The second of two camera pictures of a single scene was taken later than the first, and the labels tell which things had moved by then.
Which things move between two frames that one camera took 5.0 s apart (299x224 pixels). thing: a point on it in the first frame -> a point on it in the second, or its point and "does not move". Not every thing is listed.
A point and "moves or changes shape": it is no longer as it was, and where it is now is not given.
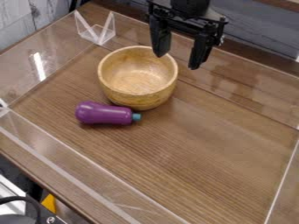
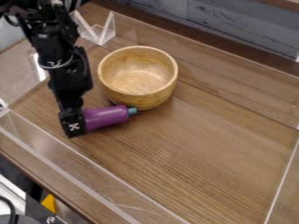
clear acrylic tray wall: x=100 y=194 does not move
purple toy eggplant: x=107 y=115 moves or changes shape
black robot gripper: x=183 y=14 -> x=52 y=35
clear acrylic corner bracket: x=96 y=33 does not move
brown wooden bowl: x=138 y=80 does not move
